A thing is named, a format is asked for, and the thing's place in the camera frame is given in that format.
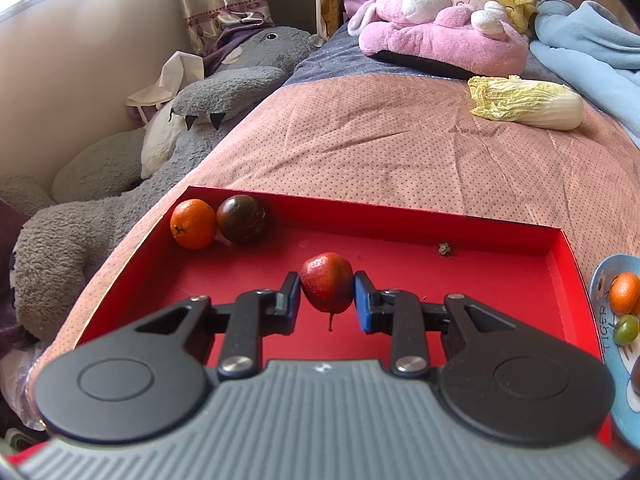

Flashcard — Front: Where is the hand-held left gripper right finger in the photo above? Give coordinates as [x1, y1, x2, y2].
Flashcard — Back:
[353, 270, 518, 378]

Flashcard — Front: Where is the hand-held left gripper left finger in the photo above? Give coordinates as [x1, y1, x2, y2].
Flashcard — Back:
[135, 271, 302, 378]

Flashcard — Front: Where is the small red fruit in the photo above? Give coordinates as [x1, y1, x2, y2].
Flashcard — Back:
[300, 252, 355, 333]

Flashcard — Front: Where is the red cardboard box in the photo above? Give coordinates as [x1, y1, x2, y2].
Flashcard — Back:
[74, 186, 615, 443]

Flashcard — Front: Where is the light blue plate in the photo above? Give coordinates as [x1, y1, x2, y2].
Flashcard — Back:
[591, 254, 640, 448]

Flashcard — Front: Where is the small oval orange fruit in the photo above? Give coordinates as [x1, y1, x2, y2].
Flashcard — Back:
[609, 272, 640, 313]

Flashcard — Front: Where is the green tomato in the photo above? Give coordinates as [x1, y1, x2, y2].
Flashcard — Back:
[612, 314, 640, 347]

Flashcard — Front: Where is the orange mandarin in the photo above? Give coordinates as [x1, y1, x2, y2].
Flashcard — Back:
[170, 199, 218, 251]

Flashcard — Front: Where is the pink dotted bedspread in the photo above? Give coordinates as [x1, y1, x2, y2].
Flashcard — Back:
[30, 72, 640, 381]

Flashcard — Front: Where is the grey plush toy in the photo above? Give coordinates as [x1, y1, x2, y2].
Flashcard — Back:
[12, 26, 323, 341]

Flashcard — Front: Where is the grey-blue blanket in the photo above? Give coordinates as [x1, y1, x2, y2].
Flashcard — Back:
[287, 22, 556, 86]

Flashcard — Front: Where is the cream tote bag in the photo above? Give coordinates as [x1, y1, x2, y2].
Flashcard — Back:
[125, 51, 205, 123]

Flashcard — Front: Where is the napa cabbage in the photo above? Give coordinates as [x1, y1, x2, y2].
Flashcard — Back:
[467, 75, 585, 132]

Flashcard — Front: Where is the pink plush toy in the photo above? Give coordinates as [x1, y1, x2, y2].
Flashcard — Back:
[347, 0, 528, 78]

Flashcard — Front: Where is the clear plastic bag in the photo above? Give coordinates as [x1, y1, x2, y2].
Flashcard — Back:
[0, 345, 48, 431]

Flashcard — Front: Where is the floral patterned cloth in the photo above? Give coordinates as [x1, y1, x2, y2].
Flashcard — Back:
[0, 199, 28, 356]

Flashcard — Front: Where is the light blue blanket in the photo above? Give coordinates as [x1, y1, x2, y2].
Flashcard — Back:
[530, 0, 640, 148]

